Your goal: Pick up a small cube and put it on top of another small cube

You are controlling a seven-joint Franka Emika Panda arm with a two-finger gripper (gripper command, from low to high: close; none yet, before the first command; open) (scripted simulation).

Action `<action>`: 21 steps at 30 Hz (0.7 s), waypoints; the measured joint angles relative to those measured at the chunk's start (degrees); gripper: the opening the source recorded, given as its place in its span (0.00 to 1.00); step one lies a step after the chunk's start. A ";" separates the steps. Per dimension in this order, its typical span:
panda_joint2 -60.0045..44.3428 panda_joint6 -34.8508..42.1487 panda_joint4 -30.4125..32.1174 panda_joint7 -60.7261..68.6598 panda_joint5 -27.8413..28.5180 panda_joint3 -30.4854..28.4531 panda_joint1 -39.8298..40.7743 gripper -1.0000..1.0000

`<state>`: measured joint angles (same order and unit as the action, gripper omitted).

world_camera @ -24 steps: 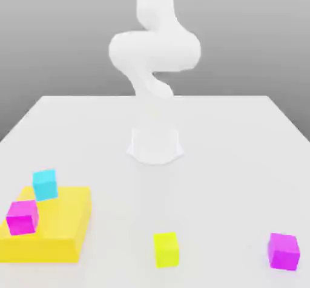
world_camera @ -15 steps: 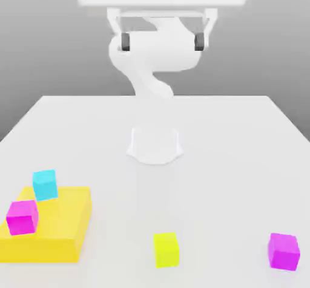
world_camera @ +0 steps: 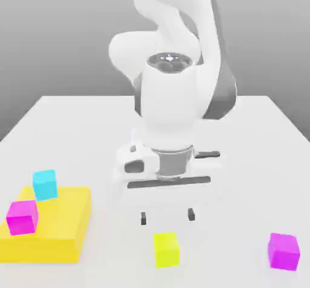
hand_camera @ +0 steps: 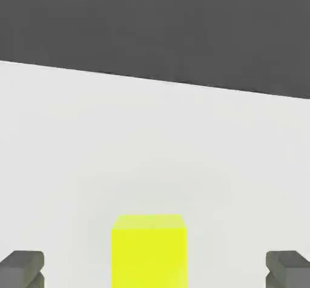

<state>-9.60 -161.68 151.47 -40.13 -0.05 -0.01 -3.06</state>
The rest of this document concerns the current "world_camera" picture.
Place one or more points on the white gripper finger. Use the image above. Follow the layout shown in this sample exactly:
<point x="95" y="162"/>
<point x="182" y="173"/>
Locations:
<point x="191" y="214"/>
<point x="143" y="218"/>

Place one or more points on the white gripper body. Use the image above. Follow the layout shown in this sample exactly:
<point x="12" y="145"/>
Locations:
<point x="169" y="193"/>

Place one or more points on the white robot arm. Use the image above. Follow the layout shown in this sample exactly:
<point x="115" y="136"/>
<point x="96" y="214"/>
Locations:
<point x="167" y="99"/>

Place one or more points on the small yellow cube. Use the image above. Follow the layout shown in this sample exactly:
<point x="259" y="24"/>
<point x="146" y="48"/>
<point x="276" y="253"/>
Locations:
<point x="166" y="250"/>

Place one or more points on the small purple cube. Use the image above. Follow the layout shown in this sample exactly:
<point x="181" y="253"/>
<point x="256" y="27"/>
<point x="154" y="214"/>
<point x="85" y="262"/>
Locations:
<point x="283" y="253"/>

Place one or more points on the small cyan cube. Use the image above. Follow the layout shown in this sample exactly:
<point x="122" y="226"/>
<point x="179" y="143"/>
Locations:
<point x="45" y="185"/>

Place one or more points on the small magenta cube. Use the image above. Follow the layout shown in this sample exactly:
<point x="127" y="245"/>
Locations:
<point x="21" y="219"/>

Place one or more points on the large yellow box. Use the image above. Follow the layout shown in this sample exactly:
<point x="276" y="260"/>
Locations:
<point x="60" y="222"/>

